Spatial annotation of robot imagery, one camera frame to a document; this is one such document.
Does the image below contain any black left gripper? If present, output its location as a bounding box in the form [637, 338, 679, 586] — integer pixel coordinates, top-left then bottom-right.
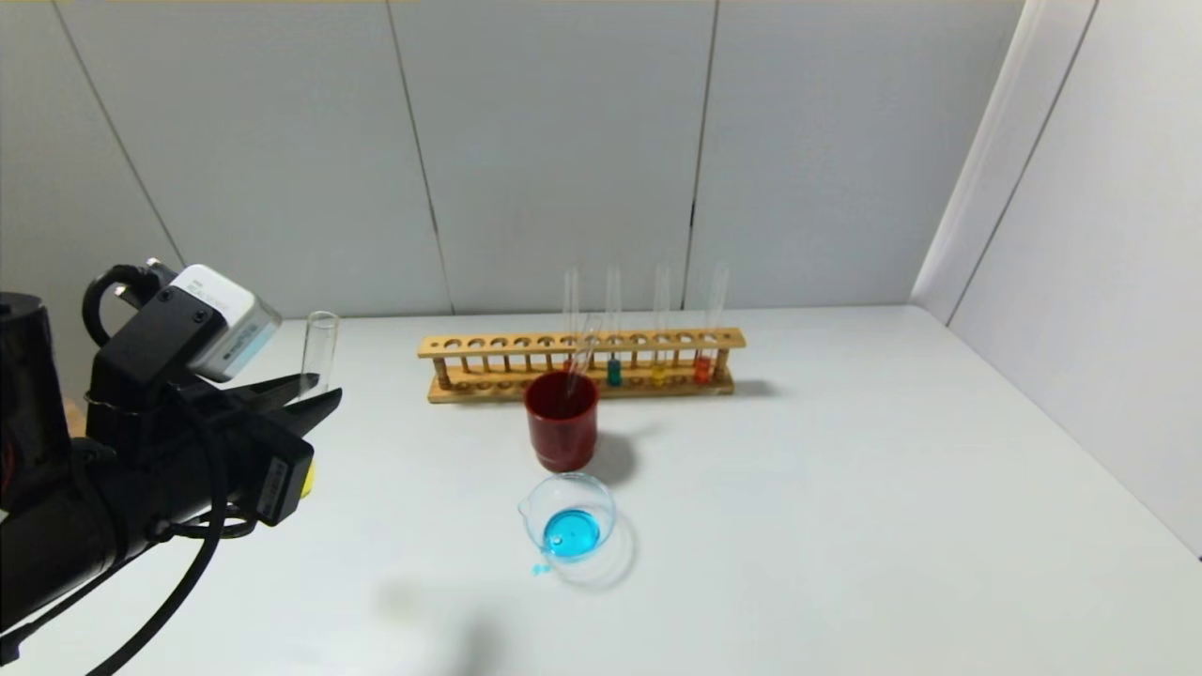
[113, 372, 344, 558]

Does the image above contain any test tube with yellow pigment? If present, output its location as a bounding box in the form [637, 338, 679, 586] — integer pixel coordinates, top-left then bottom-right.
[652, 264, 671, 387]
[297, 311, 341, 499]

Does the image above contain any test tube with blue pigment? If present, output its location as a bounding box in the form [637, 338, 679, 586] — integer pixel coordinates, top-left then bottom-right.
[563, 315, 602, 414]
[606, 265, 625, 388]

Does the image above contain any test tube with red pigment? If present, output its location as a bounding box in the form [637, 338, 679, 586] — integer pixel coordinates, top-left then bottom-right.
[693, 265, 731, 385]
[562, 267, 580, 374]

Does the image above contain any wooden test tube rack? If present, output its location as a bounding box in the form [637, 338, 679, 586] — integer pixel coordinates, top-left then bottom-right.
[418, 327, 748, 405]

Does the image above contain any red plastic cup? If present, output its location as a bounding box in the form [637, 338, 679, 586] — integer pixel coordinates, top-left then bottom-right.
[524, 370, 601, 472]

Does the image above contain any clear glass beaker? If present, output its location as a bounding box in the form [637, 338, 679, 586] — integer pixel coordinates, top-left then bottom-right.
[518, 471, 623, 564]

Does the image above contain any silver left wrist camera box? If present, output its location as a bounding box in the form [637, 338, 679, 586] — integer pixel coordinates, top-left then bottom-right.
[169, 265, 283, 383]

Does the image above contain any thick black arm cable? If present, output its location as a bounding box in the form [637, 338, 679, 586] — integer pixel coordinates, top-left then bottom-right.
[0, 263, 259, 676]

